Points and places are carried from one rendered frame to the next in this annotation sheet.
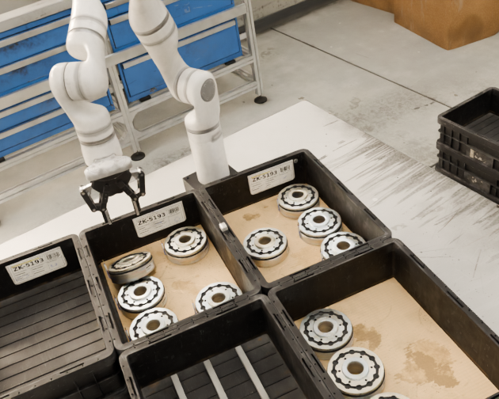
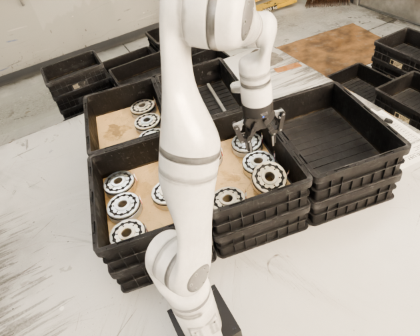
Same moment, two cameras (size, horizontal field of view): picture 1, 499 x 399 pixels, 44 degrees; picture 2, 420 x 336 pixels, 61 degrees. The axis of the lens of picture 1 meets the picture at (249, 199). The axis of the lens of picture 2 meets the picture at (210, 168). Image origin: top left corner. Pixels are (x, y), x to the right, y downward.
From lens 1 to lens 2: 181 cm
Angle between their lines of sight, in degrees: 99
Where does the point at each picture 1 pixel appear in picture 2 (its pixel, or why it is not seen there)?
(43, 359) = (317, 140)
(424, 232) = (52, 260)
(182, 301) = (232, 167)
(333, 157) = not seen: outside the picture
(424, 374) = (120, 128)
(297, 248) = (147, 197)
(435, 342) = (106, 139)
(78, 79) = not seen: hidden behind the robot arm
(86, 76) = not seen: hidden behind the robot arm
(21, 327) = (345, 158)
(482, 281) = (52, 214)
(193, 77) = (170, 233)
